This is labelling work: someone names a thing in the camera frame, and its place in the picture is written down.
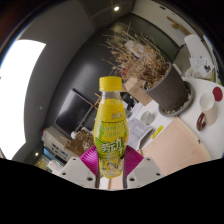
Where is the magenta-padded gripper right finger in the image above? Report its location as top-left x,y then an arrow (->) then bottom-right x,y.
123,145 -> 164,190

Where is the long ceiling light strip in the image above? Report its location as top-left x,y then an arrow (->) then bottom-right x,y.
0,39 -> 47,160

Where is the yellow drink bottle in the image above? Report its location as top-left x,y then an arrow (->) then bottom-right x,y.
93,75 -> 130,179

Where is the wooden figure sculpture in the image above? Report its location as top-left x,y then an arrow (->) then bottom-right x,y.
166,15 -> 193,37

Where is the flat round red coaster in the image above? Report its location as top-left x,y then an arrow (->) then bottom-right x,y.
212,86 -> 224,103

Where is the white mug with brown handle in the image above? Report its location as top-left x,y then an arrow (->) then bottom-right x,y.
195,91 -> 218,132

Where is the small white bowl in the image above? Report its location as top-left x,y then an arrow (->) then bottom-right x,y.
140,110 -> 156,126

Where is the dry plant in dark pot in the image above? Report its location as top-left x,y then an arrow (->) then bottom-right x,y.
103,23 -> 188,113

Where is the grey plant saucer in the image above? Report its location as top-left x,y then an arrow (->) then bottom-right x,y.
158,79 -> 196,118

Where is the white cabinet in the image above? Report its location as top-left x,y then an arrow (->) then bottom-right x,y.
41,125 -> 73,164

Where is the printed paper sheet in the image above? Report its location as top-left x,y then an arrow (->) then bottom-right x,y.
126,118 -> 154,151

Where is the wooden easel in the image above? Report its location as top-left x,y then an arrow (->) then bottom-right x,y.
79,92 -> 102,129

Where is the white chair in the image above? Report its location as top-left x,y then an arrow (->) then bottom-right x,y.
183,33 -> 214,79

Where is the yellow tag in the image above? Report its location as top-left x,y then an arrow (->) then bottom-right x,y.
150,124 -> 165,140

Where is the black wall screen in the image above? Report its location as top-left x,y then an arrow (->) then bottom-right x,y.
53,88 -> 94,138

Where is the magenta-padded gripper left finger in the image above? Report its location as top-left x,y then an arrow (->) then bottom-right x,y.
59,144 -> 101,189

